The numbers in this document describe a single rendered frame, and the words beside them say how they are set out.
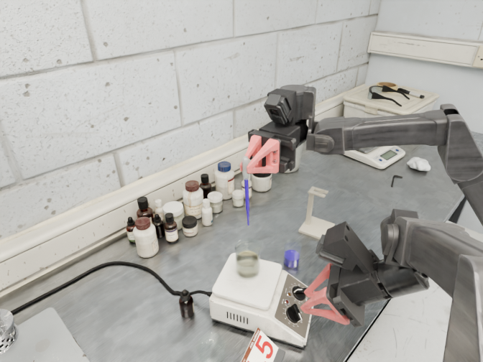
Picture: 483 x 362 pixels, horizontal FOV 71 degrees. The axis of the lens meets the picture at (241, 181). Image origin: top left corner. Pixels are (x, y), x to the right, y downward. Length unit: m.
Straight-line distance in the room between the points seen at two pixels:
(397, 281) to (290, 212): 0.56
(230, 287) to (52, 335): 0.37
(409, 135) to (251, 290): 0.43
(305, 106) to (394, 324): 0.49
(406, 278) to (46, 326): 0.68
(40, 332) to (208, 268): 0.37
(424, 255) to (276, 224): 0.62
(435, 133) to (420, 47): 1.16
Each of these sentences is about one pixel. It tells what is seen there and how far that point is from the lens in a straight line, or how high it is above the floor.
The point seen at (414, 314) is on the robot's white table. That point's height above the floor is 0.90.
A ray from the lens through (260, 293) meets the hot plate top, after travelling 0.70.
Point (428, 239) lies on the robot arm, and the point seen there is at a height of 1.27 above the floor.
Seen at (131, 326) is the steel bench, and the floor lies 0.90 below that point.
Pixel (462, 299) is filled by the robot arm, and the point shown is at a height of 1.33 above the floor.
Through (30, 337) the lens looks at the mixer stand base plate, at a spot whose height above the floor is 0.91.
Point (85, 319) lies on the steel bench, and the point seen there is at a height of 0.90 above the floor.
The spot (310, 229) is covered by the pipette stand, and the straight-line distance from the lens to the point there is 0.98.
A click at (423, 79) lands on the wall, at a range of 1.91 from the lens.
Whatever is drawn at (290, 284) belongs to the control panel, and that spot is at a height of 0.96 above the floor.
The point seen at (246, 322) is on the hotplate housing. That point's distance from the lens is 0.72.
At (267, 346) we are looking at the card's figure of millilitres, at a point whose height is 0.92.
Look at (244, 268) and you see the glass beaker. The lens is 0.69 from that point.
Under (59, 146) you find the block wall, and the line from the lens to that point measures 0.89.
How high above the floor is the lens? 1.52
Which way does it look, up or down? 32 degrees down
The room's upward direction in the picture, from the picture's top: straight up
